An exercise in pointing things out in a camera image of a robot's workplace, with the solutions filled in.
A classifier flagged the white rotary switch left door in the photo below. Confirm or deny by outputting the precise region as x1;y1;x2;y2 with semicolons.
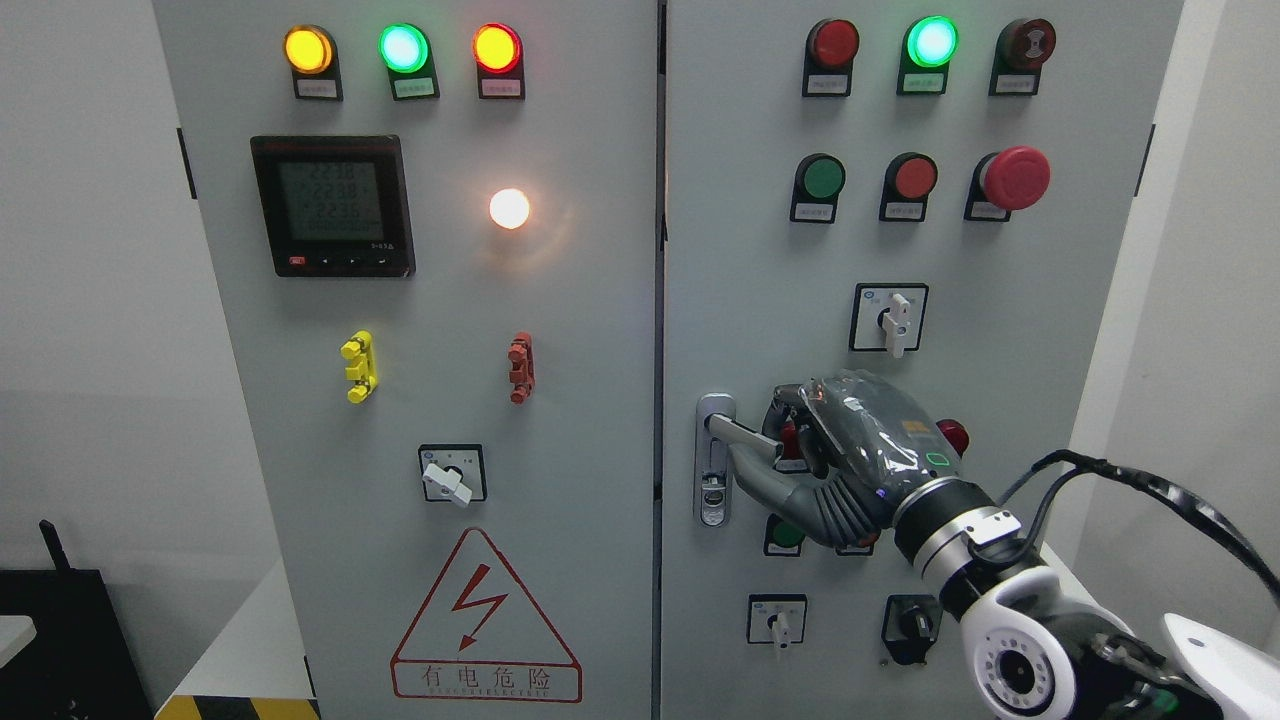
419;445;488;507

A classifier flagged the red push button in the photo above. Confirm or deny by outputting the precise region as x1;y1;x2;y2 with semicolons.
835;536;878;557
879;152;938;223

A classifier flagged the green lit indicator top right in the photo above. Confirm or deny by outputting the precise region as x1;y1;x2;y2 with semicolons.
896;15;959;96

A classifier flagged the dark red buzzer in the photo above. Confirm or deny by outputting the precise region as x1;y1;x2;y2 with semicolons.
988;18;1057;97

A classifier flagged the green indicator light top left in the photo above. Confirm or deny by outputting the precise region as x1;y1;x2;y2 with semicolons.
378;22;440;101

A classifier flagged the white rotary switch lower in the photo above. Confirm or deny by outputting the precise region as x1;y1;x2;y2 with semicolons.
746;593;809;659

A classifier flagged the red terminal connector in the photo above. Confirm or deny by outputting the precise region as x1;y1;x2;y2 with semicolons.
507;332;536;405

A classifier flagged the black digital power meter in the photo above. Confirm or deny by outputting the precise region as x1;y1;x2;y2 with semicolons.
250;135;416;278

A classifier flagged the black rotary selector switch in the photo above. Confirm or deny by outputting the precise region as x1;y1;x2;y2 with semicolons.
881;594;943;666

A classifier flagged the red electric hazard warning sticker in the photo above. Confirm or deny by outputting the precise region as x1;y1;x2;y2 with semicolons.
390;527;582;705

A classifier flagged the green push button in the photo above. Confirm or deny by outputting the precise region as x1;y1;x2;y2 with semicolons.
788;152;846;224
763;514;806;557

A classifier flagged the red indicator light middle left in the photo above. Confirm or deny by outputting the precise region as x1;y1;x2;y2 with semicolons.
774;421;810;474

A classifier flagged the black box with antenna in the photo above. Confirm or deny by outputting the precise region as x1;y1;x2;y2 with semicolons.
1;520;154;719

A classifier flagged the green push button lower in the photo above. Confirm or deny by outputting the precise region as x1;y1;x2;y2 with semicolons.
763;514;806;557

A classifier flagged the grey right cabinet door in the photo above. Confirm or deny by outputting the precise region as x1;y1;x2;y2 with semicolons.
660;1;1183;719

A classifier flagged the red lit indicator light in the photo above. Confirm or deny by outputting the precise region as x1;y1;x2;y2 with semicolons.
472;23;525;100

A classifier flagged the red push button lower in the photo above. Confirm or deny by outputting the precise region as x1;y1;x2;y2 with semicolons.
835;536;878;557

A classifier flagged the white rotary switch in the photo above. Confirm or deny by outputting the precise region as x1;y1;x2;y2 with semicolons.
847;282;931;357
746;593;809;659

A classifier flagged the green push button upper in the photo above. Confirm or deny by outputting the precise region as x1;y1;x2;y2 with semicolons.
788;152;846;224

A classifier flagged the red indicator light middle right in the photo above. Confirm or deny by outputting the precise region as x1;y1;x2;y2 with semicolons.
936;418;972;457

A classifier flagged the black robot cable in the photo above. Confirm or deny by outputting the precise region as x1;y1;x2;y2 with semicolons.
986;448;1280;611

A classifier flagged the grey cabinet door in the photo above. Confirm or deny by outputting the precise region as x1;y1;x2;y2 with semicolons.
660;1;1183;719
154;1;658;719

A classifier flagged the white platform with hazard stripes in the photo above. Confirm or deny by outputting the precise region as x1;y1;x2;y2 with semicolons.
154;544;1111;720

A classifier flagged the red push button upper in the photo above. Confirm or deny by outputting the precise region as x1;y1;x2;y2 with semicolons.
879;152;938;223

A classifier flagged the yellow terminal connector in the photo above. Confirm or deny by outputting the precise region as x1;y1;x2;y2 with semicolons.
340;331;379;404

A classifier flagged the red emergency stop button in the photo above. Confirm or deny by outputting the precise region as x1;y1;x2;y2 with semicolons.
964;145;1052;223

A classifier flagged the red indicator light top right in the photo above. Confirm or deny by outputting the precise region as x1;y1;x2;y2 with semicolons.
803;18;861;97

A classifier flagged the yellow indicator light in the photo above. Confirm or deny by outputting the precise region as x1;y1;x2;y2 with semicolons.
282;24;343;102

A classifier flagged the grey left cabinet door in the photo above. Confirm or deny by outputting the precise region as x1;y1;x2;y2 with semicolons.
154;1;658;719

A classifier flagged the white lit indicator light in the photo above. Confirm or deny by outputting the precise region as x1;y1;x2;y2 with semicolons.
488;187;532;231

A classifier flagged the silver door handle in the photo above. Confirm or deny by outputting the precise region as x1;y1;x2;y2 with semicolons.
694;393;783;527

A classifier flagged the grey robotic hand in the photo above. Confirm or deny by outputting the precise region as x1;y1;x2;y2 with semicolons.
728;370;961;548

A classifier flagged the white rotary switch upper right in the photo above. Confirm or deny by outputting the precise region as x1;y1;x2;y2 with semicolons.
847;282;931;357

